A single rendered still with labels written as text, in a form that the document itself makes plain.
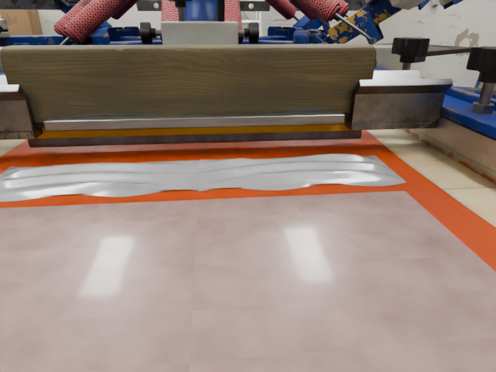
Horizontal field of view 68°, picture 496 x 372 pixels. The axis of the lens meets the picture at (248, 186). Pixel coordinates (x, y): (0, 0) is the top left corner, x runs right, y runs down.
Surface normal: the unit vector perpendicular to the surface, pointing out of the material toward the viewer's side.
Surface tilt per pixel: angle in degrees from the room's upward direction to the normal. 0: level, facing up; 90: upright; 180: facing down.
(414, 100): 90
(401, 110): 90
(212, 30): 90
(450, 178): 0
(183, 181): 35
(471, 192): 0
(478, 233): 0
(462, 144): 90
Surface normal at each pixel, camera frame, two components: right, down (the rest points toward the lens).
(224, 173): 0.19, -0.54
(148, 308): 0.00, -0.91
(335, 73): 0.09, 0.42
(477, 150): -0.99, 0.04
